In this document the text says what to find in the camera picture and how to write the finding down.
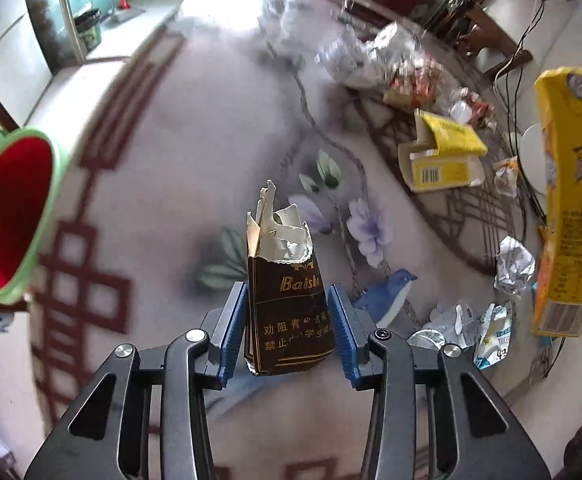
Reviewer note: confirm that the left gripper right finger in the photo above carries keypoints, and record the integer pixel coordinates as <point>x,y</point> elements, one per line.
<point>470,432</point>

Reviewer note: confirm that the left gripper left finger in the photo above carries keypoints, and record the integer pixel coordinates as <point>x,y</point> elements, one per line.
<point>104,433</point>

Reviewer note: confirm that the white blue snack wrapper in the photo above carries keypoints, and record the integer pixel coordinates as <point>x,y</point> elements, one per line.
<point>493,336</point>

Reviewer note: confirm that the white printed paper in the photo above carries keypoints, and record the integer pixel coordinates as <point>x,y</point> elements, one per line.
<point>515,267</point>

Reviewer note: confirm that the brown torn cigarette pack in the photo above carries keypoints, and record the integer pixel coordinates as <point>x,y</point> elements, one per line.
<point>287,326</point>

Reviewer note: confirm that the yellow cardboard box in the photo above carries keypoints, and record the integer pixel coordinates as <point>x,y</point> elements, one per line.
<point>444,155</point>

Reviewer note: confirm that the reddish brown wrapper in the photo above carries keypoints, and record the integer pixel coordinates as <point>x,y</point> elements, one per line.
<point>415,85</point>

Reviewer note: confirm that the yellow iced tea carton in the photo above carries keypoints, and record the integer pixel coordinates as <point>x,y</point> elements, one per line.
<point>558,304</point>

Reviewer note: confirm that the red green trash bin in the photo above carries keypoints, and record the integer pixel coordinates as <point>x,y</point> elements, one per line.
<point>32,168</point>

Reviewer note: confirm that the black kitchen waste bin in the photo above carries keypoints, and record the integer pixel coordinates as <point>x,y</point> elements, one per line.
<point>88,28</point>

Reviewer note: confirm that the white round lamp base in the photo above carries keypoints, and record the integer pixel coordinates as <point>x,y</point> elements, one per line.
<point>532,158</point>

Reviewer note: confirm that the white refrigerator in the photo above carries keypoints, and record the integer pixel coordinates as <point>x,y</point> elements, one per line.
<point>24,72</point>

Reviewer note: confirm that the red mop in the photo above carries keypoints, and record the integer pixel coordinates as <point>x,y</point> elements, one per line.
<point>122,11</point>

